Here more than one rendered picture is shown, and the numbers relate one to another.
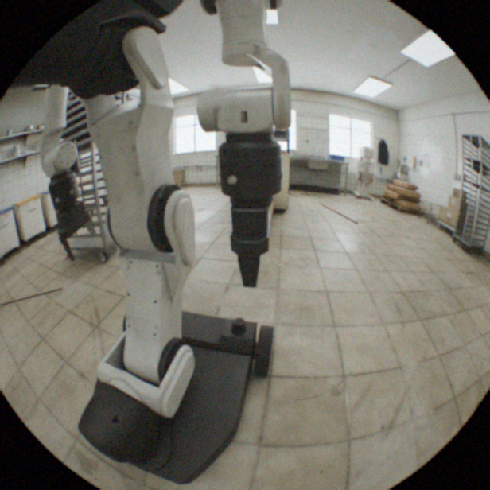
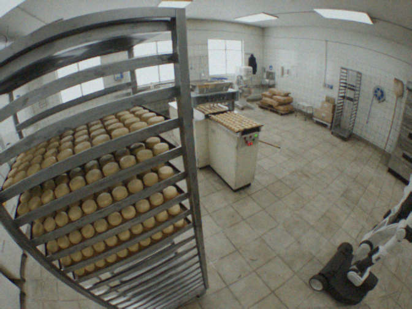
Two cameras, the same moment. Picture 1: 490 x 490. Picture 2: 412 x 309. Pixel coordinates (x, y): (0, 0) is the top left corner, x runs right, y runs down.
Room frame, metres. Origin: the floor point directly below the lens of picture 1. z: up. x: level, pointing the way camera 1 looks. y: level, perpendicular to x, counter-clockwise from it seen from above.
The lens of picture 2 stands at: (0.87, 1.39, 1.68)
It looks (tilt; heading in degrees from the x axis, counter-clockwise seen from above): 31 degrees down; 324
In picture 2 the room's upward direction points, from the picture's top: 3 degrees counter-clockwise
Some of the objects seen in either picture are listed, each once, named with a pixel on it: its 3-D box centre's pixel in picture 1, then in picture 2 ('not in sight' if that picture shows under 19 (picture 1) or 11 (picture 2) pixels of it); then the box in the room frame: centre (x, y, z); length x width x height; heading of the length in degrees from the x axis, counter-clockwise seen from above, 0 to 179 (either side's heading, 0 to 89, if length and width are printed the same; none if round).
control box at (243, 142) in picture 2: not in sight; (249, 139); (2.03, -0.09, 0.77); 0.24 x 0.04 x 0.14; 79
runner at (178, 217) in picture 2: (71, 137); (122, 243); (1.30, 1.46, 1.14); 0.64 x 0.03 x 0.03; 91
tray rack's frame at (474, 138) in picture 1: (477, 193); (347, 102); (1.49, -3.60, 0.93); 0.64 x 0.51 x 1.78; 83
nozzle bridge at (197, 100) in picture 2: (263, 141); (211, 102); (2.89, -0.25, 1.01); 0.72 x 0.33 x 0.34; 79
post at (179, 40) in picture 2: (93, 147); (198, 236); (1.28, 1.15, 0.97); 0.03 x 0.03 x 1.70; 1
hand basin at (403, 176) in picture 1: (401, 173); (269, 78); (4.62, -4.40, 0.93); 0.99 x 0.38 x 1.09; 170
